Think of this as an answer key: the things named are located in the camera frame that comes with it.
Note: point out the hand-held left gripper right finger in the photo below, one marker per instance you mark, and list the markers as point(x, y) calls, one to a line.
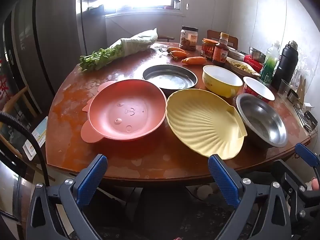
point(223, 182)

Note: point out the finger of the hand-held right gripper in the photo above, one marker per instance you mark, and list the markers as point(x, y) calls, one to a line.
point(283, 171)
point(306, 154)

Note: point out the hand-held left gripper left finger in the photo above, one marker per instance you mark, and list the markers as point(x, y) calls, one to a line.
point(93, 177)

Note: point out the large steel bowl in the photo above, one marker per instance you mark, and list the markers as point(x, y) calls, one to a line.
point(262, 120)

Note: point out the yellow shell-shaped plate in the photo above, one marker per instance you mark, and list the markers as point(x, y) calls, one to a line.
point(202, 125)

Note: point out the pink pig-shaped plate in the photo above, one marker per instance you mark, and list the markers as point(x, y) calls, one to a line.
point(125, 110)

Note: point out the red and white bowl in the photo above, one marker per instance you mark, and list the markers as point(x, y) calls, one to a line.
point(257, 87)

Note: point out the yellow bowl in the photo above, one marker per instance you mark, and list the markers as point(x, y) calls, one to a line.
point(220, 77)

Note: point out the round dark metal pan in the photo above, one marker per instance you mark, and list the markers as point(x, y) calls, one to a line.
point(170, 76)

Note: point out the person's right hand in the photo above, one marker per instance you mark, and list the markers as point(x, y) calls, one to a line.
point(316, 183)

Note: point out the small black device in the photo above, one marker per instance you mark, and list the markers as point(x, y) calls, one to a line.
point(311, 120)

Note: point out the metal tool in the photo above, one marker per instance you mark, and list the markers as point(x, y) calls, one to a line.
point(300, 116)

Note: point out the small white box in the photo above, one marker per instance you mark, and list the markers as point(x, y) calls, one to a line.
point(309, 107)

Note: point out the small steel cup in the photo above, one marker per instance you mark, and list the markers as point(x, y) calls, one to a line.
point(293, 96)

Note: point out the cardboard rabbit cutout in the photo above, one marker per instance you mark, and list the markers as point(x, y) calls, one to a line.
point(301, 92)

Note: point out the white paper leaflet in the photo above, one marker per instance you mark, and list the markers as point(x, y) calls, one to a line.
point(40, 132)

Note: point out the clear plastic cup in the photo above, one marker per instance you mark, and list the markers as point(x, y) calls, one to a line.
point(284, 87)

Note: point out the black thermos flask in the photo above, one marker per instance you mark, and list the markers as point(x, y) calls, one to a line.
point(285, 66)

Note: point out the green dish soap bottle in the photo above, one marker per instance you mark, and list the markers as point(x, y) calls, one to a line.
point(269, 66)

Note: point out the red tissue box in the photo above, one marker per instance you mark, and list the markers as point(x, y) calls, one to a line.
point(253, 63)

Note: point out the white plate of food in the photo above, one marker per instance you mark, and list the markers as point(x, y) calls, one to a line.
point(241, 67)

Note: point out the light wooden chair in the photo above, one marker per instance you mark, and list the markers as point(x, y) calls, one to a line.
point(18, 97)

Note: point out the small steel pot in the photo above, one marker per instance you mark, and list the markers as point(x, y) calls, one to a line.
point(257, 52)

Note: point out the small white bowl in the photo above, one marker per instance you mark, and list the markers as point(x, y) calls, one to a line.
point(236, 53)

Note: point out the carrot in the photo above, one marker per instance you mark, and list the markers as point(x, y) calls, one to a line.
point(176, 49)
point(193, 60)
point(179, 54)

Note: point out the brown sauce bottle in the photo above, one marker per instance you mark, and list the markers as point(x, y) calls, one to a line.
point(220, 52)

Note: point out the red sauce jar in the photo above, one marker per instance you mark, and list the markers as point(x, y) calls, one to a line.
point(208, 49)

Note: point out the wooden chair back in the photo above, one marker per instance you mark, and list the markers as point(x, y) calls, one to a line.
point(232, 41)

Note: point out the bagged celery bunch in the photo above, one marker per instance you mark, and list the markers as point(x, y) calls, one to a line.
point(130, 45)

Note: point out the clear jar black lid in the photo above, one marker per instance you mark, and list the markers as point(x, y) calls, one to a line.
point(188, 38)

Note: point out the grey refrigerator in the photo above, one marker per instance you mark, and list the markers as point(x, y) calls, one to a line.
point(57, 30)

